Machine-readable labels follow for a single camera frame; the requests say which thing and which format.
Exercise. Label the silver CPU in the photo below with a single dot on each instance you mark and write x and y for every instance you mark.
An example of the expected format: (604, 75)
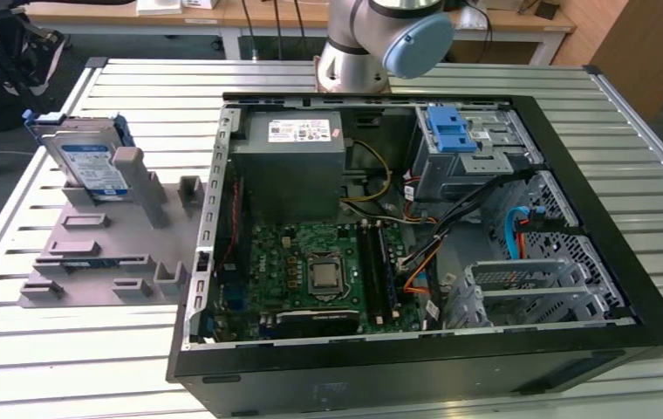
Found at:
(327, 274)

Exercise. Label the wooden desk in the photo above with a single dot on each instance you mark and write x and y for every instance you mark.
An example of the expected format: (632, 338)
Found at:
(104, 19)

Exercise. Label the blue plastic drive latch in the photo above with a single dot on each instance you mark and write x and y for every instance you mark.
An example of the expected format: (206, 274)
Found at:
(448, 126)

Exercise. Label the green motherboard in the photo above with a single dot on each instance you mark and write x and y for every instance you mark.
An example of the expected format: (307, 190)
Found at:
(286, 270)

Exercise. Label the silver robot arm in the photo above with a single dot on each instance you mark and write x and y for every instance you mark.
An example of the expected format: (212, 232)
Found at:
(362, 65)

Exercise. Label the grey power supply unit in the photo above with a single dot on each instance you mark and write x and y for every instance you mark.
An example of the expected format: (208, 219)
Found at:
(291, 183)

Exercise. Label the black graphics card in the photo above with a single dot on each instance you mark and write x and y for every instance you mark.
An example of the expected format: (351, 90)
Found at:
(315, 323)

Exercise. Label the wooden cabinet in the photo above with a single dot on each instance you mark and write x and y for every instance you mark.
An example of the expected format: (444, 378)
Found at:
(647, 52)

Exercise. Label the grey parts rack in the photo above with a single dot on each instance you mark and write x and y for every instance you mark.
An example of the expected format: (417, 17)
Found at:
(128, 244)

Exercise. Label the metal disk bay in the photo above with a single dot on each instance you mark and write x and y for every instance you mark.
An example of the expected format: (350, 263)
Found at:
(519, 293)

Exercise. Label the black PC case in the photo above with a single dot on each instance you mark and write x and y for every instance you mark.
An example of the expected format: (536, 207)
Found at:
(367, 375)

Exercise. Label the metal drive cage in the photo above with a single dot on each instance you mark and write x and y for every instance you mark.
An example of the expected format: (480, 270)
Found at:
(472, 166)

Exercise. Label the small white box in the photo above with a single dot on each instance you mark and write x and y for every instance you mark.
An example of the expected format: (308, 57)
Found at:
(199, 3)

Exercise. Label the RAM stick with blue label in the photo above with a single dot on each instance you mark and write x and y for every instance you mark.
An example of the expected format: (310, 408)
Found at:
(90, 263)

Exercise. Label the hard disk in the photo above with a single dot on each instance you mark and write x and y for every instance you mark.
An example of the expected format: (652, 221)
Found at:
(90, 166)

